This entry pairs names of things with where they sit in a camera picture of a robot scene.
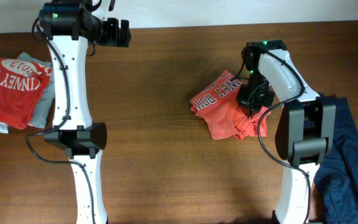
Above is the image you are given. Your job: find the orange-red t-shirt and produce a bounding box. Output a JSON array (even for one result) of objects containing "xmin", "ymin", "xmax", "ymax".
[{"xmin": 190, "ymin": 70, "xmax": 268, "ymax": 140}]

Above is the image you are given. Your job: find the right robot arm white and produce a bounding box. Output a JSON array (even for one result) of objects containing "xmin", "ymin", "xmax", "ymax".
[{"xmin": 236, "ymin": 40, "xmax": 336, "ymax": 223}]

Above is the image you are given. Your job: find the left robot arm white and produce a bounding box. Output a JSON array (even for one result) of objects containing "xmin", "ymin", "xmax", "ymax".
[{"xmin": 32, "ymin": 0, "xmax": 131, "ymax": 223}]

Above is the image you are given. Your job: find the folded light blue t-shirt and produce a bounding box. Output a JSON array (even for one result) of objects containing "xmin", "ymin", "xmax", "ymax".
[{"xmin": 17, "ymin": 52, "xmax": 55, "ymax": 129}]

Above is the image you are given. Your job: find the folded red printed t-shirt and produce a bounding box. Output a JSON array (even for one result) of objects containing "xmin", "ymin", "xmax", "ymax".
[{"xmin": 0, "ymin": 58, "xmax": 52, "ymax": 129}]

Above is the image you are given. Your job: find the navy blue garment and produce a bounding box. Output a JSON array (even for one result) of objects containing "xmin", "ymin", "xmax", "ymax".
[{"xmin": 314, "ymin": 94, "xmax": 358, "ymax": 224}]

